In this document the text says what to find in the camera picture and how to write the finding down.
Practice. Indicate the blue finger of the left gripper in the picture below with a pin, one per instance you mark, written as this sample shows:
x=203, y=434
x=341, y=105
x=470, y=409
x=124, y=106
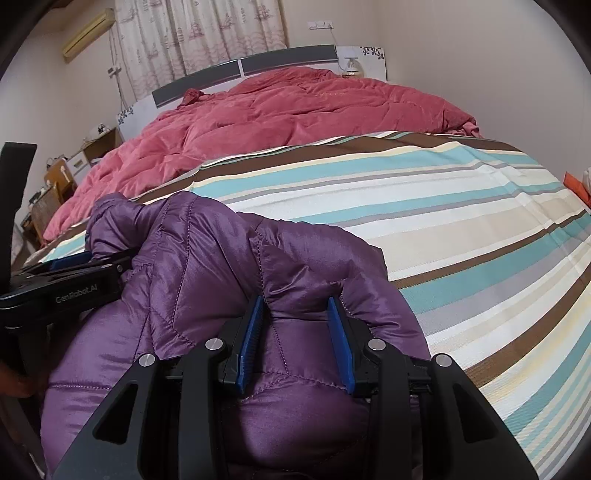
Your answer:
x=71, y=261

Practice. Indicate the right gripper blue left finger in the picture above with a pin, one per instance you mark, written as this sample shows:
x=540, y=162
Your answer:
x=250, y=336

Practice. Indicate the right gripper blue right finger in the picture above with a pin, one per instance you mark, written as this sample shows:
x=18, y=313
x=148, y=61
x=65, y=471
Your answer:
x=340, y=343

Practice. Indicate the purple quilted down jacket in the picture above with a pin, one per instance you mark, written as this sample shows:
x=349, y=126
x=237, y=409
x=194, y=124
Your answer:
x=197, y=265

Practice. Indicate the white drawer cabinet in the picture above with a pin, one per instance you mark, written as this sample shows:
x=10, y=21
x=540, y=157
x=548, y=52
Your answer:
x=79, y=166

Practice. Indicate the wooden shelf cabinet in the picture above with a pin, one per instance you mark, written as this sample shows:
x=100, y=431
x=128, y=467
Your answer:
x=104, y=143

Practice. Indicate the striped bed sheet mattress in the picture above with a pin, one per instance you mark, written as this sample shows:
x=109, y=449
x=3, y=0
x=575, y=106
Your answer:
x=489, y=249

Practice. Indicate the patterned window curtain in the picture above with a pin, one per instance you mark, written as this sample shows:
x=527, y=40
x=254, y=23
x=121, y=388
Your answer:
x=163, y=41

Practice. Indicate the red quilted comforter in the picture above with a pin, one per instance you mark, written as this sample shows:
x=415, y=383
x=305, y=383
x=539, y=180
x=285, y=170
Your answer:
x=285, y=107

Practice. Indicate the bedside lamp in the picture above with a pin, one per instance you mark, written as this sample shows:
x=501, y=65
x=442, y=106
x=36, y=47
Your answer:
x=353, y=68

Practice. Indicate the orange red object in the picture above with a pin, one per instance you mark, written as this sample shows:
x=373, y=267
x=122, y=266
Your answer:
x=578, y=188

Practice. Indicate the wall thermostat controller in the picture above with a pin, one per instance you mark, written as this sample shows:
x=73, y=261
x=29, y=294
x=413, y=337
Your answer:
x=115, y=70

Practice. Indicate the beige wall air conditioner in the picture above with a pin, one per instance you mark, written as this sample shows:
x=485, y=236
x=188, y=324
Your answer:
x=99, y=25

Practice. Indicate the white wall socket strip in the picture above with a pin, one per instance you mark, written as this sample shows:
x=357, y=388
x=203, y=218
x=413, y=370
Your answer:
x=320, y=25

